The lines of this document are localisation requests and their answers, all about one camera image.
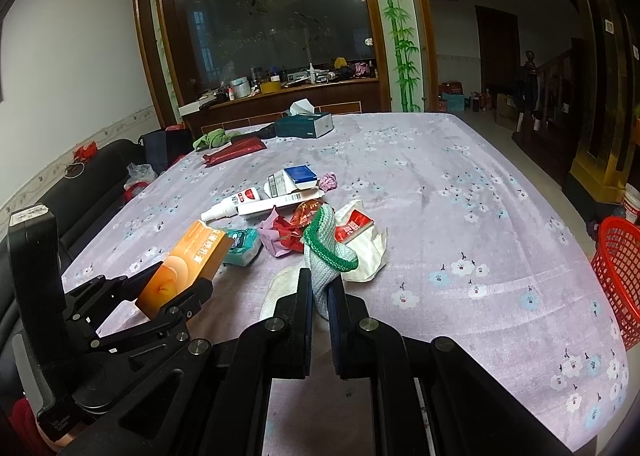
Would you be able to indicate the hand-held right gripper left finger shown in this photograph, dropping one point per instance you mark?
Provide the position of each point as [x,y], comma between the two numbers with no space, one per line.
[304,297]

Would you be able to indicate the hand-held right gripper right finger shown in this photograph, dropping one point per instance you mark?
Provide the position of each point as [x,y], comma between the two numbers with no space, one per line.
[336,303]

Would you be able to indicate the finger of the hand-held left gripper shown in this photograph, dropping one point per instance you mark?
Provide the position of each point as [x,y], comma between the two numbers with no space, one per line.
[112,288]
[185,298]

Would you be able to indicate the orange cardboard box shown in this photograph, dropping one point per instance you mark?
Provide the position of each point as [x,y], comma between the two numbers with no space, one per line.
[190,251]

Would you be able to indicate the grey cloth with green trim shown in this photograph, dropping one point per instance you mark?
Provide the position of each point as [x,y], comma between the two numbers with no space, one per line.
[325,246]

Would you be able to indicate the red and pink wrapper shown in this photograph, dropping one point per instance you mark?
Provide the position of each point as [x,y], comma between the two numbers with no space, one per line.
[280,236]

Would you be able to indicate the white spray bottle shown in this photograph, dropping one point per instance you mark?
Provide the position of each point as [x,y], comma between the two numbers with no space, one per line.
[235,201]

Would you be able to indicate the red plastic basket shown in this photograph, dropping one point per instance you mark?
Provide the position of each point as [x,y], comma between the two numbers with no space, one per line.
[617,266]

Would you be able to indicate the person's left forearm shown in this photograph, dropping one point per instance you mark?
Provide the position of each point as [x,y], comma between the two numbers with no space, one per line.
[22,423]

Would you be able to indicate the white rag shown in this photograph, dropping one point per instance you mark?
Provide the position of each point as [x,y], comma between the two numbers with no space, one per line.
[280,293]

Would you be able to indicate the white bag with red print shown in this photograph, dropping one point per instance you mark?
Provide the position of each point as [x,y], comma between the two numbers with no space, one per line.
[367,256]

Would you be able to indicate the teal tissue packet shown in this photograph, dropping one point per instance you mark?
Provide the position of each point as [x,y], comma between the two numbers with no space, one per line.
[242,246]

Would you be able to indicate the orange red foil wrapper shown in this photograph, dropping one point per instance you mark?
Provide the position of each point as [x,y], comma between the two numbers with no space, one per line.
[305,213]

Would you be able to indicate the long white box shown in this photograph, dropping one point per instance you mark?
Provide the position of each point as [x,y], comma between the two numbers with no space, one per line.
[280,206]

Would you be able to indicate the black sofa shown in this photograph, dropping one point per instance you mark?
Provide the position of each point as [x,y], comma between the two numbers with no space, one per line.
[90,191]

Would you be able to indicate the white barcode box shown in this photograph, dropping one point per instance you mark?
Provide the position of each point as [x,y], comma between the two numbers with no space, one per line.
[276,183]

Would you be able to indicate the clear plastic bag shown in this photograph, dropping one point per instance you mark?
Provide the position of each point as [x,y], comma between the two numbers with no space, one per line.
[140,174]

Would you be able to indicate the crumpled pink cloth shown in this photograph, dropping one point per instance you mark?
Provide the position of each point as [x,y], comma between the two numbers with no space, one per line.
[328,181]

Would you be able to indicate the blue and white box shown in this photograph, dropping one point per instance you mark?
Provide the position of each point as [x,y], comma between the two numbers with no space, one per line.
[300,173]

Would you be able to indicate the red cloth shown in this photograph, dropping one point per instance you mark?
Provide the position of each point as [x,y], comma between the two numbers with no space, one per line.
[85,152]

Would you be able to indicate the purple floral tablecloth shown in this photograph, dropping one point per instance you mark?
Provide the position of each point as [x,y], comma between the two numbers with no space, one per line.
[450,236]

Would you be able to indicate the navy bag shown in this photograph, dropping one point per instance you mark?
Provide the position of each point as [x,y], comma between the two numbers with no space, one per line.
[160,148]

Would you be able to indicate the dark red packet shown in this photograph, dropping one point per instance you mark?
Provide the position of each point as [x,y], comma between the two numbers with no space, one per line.
[235,150]

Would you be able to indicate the black pouch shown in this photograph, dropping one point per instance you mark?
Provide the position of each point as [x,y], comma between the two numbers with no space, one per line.
[260,130]

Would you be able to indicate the teal tissue box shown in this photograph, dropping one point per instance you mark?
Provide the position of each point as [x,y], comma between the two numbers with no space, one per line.
[302,124]

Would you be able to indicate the wooden glass cabinet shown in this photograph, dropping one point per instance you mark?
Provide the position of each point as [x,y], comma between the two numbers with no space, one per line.
[330,98]

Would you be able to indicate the yellow box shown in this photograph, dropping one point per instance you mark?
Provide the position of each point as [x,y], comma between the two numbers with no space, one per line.
[270,87]

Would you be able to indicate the grey pot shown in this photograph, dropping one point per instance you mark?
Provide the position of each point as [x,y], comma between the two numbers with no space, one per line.
[240,87]

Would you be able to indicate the small white bottle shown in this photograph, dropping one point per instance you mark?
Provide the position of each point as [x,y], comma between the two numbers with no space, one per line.
[312,74]

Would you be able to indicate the red gift boxes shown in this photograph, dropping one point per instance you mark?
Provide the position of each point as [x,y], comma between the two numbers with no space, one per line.
[452,98]

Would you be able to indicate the brown wooden door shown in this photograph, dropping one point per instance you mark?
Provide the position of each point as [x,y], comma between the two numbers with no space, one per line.
[497,50]

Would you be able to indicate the wooden stair railing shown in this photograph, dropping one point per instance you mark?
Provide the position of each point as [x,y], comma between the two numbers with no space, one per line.
[550,85]

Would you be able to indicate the white bucket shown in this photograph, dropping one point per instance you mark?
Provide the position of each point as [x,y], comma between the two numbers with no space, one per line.
[632,203]

